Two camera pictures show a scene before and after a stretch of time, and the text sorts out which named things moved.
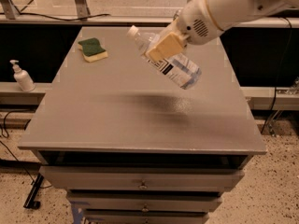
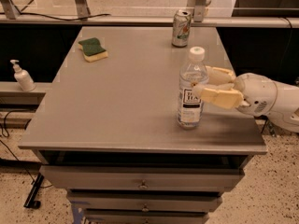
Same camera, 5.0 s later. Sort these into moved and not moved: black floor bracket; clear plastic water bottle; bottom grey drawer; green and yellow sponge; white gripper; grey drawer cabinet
Moved: clear plastic water bottle; white gripper
Not moved: grey drawer cabinet; black floor bracket; bottom grey drawer; green and yellow sponge
